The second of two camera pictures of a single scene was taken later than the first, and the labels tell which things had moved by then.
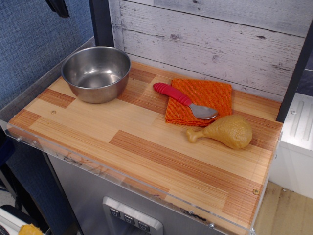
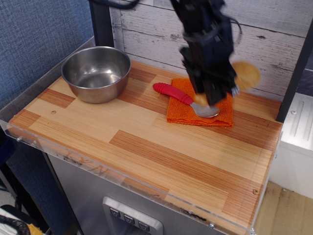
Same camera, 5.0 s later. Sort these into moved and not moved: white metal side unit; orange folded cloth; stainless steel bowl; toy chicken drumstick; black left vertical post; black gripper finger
Moved: black gripper finger; toy chicken drumstick
Not moved: orange folded cloth; stainless steel bowl; white metal side unit; black left vertical post
